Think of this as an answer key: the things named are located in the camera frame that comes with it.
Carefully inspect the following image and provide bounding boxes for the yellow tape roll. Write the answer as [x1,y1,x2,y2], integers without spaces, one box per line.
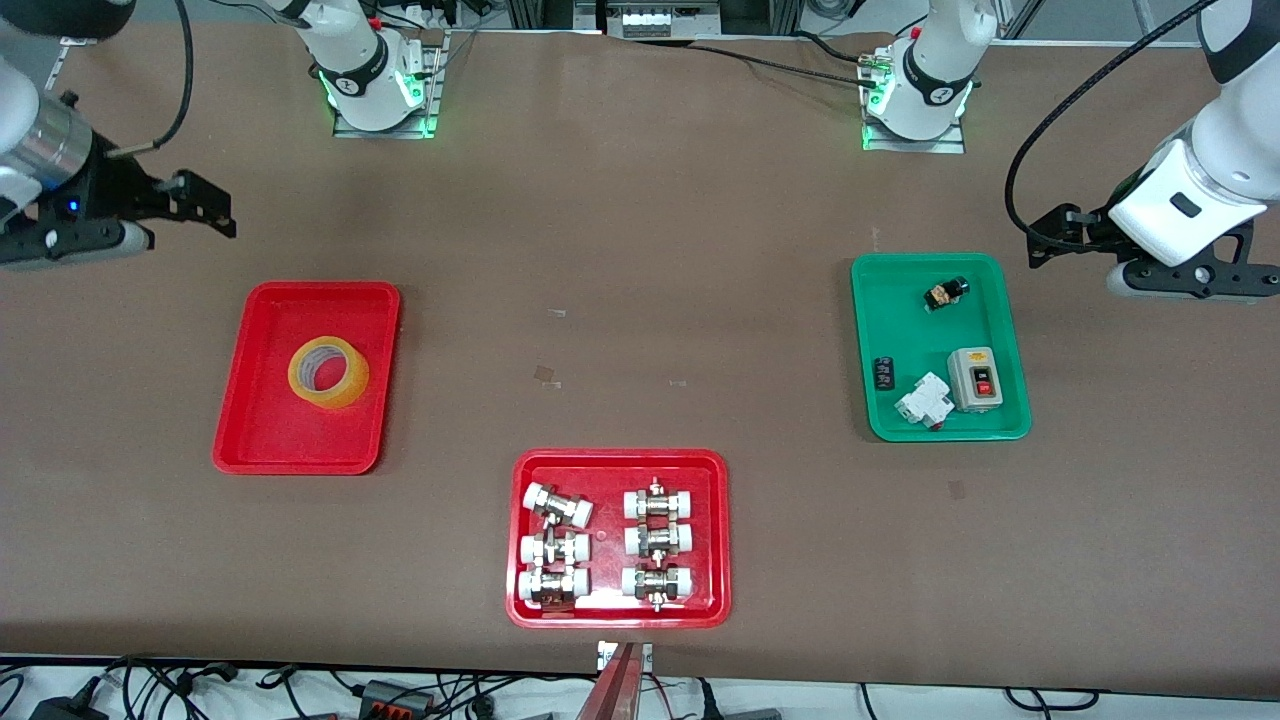
[288,337,370,409]

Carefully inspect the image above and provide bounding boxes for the empty red plastic tray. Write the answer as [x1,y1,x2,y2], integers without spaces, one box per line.
[212,281,402,476]

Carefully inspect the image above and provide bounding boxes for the green plastic tray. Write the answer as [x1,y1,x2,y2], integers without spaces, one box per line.
[852,253,1033,443]

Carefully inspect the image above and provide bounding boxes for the red tray with fittings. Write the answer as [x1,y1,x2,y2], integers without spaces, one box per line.
[505,449,732,630]

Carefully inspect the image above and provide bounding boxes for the white circuit breaker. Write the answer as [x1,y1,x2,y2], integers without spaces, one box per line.
[894,372,953,433]

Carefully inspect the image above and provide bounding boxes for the white power strip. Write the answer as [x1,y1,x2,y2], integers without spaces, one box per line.
[620,5,697,39]

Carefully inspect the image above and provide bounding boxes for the white metal pipe fitting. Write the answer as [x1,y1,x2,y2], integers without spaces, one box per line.
[517,568,591,608]
[624,480,697,521]
[621,564,695,611]
[624,522,694,559]
[519,532,591,567]
[523,483,594,528]

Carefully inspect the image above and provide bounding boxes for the black power adapter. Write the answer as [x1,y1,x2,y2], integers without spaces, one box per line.
[28,695,109,720]

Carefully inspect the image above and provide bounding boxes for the black orange connector box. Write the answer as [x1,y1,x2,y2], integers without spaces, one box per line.
[358,680,438,717]

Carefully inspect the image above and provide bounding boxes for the red aluminium profile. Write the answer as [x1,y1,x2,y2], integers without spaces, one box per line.
[575,643,646,720]

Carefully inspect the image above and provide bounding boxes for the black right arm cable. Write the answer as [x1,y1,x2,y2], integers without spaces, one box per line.
[105,0,194,160]

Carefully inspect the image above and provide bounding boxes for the grey push button switch box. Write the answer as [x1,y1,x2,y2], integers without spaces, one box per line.
[946,347,1004,414]

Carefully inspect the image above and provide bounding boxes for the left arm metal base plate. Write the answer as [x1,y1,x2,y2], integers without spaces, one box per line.
[862,118,967,154]

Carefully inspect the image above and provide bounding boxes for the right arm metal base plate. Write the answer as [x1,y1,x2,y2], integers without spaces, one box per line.
[333,30,443,139]

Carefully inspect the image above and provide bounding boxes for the black cable on table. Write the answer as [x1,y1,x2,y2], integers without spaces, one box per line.
[690,33,889,86]

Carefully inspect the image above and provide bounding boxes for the black floor cable loop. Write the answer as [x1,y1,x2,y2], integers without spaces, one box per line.
[1003,687,1103,714]

